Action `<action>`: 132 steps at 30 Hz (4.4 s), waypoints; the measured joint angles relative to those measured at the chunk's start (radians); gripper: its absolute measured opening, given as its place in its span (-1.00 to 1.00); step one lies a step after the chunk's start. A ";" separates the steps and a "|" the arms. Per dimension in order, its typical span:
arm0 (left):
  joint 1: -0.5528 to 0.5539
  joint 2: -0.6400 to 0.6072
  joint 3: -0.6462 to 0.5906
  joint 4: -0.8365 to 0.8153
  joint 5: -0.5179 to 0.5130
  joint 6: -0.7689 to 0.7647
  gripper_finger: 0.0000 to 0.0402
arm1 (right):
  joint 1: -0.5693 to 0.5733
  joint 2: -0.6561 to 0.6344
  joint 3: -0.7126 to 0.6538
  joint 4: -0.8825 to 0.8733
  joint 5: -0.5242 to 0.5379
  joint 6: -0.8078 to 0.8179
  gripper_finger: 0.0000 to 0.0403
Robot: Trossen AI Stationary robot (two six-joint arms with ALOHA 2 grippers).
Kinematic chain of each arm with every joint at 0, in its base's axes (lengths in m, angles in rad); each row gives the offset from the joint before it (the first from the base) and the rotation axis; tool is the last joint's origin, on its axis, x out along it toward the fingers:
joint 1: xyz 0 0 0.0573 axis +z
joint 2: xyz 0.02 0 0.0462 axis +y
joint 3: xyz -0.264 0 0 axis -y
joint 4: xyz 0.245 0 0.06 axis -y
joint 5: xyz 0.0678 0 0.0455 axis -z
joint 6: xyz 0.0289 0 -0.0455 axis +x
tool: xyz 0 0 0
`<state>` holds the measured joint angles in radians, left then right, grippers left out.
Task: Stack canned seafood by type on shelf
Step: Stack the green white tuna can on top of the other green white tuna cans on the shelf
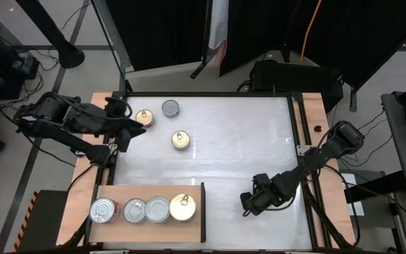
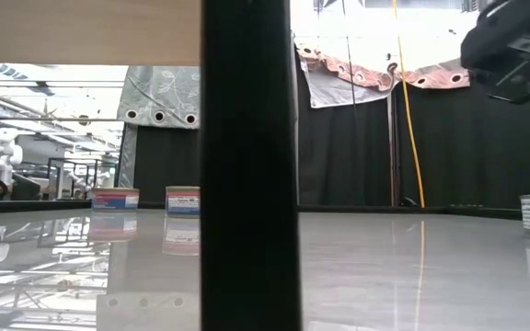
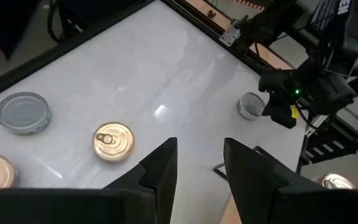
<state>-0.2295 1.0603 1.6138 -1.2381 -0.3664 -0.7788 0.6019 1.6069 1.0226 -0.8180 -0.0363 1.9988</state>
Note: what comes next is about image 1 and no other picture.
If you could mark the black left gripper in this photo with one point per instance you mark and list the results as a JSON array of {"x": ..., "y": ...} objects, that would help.
[{"x": 116, "y": 113}]

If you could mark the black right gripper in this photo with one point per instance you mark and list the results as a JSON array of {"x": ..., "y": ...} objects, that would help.
[{"x": 264, "y": 195}]

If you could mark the green white label tuna can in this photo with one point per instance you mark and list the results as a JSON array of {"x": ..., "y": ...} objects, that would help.
[
  {"x": 157, "y": 209},
  {"x": 135, "y": 211}
]

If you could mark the red label tuna can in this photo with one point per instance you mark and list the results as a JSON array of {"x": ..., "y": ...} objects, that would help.
[{"x": 103, "y": 211}]

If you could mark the blue red label seafood can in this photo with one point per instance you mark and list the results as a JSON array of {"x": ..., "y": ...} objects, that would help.
[
  {"x": 144, "y": 117},
  {"x": 182, "y": 208},
  {"x": 180, "y": 139}
]

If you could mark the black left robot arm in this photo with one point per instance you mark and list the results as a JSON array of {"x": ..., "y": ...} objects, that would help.
[{"x": 76, "y": 143}]

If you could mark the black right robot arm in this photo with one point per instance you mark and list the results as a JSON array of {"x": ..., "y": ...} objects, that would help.
[{"x": 315, "y": 158}]

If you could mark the silver lid seafood can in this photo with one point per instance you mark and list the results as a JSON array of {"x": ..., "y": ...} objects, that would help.
[{"x": 170, "y": 108}]

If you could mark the black shelf side panel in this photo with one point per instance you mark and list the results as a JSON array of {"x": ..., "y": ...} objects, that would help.
[{"x": 203, "y": 211}]

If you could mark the wooden shelf board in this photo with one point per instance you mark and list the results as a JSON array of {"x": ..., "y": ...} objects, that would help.
[{"x": 146, "y": 231}]

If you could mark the wooden table side board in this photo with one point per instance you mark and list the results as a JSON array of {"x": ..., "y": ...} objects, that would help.
[
  {"x": 315, "y": 109},
  {"x": 79, "y": 197}
]

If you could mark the black stand pole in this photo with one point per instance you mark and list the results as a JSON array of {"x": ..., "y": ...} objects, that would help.
[{"x": 69, "y": 55}]

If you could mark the black curtain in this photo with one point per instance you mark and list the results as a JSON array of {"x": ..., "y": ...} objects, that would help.
[
  {"x": 160, "y": 31},
  {"x": 365, "y": 28}
]

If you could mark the black equipment case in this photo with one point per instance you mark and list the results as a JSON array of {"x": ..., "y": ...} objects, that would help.
[{"x": 294, "y": 79}]

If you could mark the hazard striped black platform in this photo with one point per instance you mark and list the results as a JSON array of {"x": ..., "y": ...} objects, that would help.
[{"x": 44, "y": 222}]

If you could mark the black electronics cart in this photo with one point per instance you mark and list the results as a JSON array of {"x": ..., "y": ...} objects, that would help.
[{"x": 2, "y": 70}]

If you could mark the white pink grommet curtain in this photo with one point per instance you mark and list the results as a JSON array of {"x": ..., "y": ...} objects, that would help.
[{"x": 219, "y": 21}]

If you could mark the silver mounting bracket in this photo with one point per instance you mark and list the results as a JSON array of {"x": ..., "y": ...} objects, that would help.
[
  {"x": 303, "y": 150},
  {"x": 79, "y": 152}
]

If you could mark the grey metal frame pole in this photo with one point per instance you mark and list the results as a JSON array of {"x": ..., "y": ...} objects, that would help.
[{"x": 112, "y": 35}]

